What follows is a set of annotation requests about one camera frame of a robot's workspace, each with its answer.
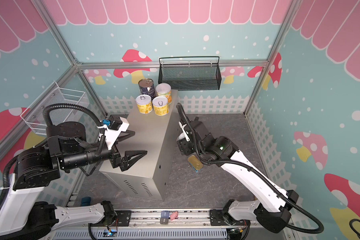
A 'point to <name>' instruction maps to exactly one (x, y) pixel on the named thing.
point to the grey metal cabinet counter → (155, 134)
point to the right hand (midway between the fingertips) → (184, 139)
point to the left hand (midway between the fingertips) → (138, 146)
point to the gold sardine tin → (195, 164)
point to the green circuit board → (109, 233)
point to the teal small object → (85, 201)
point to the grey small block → (165, 216)
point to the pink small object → (174, 216)
